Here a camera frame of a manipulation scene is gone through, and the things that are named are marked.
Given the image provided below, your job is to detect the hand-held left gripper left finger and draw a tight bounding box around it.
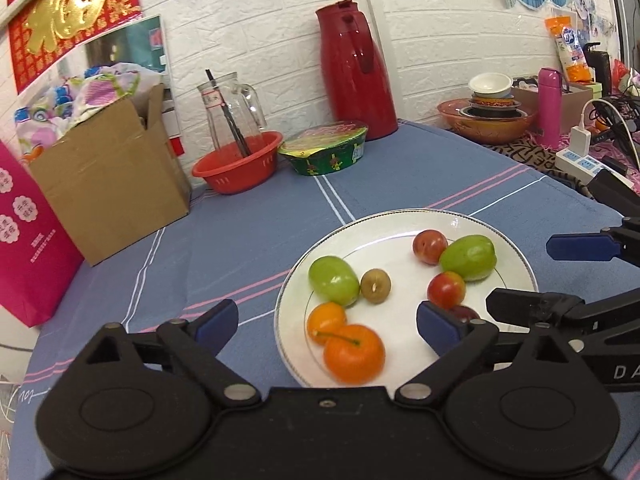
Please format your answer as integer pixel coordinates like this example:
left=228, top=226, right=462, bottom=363
left=70, top=299, right=262, bottom=407

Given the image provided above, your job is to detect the small cardboard box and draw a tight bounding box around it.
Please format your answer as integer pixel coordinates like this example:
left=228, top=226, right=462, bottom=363
left=512, top=80, right=596, bottom=133

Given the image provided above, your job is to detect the orange snack packet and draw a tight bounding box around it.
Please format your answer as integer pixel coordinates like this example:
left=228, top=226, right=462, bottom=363
left=545, top=16, right=593, bottom=84

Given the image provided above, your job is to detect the red and gold wall hanging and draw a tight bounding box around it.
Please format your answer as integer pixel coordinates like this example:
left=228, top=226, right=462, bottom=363
left=6, top=0, right=144, bottom=95

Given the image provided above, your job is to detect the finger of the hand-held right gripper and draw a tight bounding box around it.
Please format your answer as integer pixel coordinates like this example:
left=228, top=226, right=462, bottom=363
left=546, top=170, right=640, bottom=262
left=486, top=286, right=640, bottom=343

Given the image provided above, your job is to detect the pink tote bag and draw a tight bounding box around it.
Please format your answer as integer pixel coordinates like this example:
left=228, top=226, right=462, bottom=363
left=0, top=137, right=86, bottom=329

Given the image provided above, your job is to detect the red thermos jug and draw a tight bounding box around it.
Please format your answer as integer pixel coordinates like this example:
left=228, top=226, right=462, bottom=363
left=315, top=0, right=399, bottom=141

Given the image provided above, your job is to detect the white bowl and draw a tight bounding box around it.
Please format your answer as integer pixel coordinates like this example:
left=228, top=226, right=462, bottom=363
left=468, top=72, right=514, bottom=98

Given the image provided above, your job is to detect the white plate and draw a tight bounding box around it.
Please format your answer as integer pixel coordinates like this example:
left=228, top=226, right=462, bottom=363
left=274, top=208, right=537, bottom=388

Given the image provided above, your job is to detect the small orange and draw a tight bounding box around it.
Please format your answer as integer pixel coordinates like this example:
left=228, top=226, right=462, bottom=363
left=306, top=302, right=348, bottom=346

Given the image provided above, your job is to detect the dark patterned cloth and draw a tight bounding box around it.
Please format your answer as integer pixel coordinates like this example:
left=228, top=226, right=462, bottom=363
left=485, top=135, right=640, bottom=196

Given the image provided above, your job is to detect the green instant noodle bowl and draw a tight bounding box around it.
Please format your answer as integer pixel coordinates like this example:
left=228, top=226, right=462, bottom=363
left=277, top=120, right=370, bottom=177

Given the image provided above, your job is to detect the white power strip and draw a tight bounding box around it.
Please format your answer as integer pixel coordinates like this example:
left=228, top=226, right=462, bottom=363
left=556, top=147, right=635, bottom=186

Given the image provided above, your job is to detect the blue checked tablecloth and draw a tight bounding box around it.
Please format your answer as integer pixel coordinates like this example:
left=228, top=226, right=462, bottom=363
left=10, top=120, right=640, bottom=480

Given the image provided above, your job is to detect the white charger cable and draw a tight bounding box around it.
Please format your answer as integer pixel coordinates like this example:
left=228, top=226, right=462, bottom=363
left=580, top=98, right=640, bottom=133

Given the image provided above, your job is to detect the stacked patterned bowl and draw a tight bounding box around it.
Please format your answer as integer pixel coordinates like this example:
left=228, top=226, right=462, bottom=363
left=469, top=94, right=524, bottom=112

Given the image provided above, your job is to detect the large patterned bowl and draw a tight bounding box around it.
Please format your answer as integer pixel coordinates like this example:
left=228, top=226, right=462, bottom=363
left=436, top=99, right=538, bottom=144

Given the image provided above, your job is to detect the pink thermos bottle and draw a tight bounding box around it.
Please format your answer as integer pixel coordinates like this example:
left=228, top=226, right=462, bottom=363
left=537, top=67, right=563, bottom=150

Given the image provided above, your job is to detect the red plastic basin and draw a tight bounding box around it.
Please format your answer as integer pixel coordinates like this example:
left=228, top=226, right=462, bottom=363
left=191, top=131, right=284, bottom=196

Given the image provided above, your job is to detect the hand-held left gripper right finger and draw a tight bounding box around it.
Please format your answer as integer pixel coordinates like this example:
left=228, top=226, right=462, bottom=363
left=395, top=301, right=593, bottom=407

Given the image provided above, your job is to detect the green mango with slit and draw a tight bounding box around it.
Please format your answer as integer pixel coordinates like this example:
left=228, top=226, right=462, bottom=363
left=308, top=255, right=361, bottom=308

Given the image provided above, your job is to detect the tangle of black cables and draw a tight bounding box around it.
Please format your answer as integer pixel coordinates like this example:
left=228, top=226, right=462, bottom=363
left=592, top=72, right=640, bottom=161

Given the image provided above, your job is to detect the orange with stem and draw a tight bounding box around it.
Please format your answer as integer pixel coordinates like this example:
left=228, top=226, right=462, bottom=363
left=323, top=324, right=386, bottom=387

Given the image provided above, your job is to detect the black straw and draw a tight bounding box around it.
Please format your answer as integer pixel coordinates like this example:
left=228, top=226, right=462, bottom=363
left=205, top=69, right=253, bottom=158

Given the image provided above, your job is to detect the floral cloth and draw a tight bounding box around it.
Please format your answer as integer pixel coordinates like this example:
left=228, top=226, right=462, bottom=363
left=14, top=61, right=168, bottom=163

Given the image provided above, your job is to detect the red plum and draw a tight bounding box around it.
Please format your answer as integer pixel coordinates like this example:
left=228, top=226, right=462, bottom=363
left=412, top=229, right=449, bottom=265
left=427, top=271, right=467, bottom=311

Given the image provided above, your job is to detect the dark purple plum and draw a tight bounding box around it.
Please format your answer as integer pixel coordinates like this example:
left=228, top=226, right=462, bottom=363
left=450, top=305, right=482, bottom=325

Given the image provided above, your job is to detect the glass pitcher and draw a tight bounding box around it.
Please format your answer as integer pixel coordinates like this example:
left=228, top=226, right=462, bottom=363
left=196, top=71, right=268, bottom=153

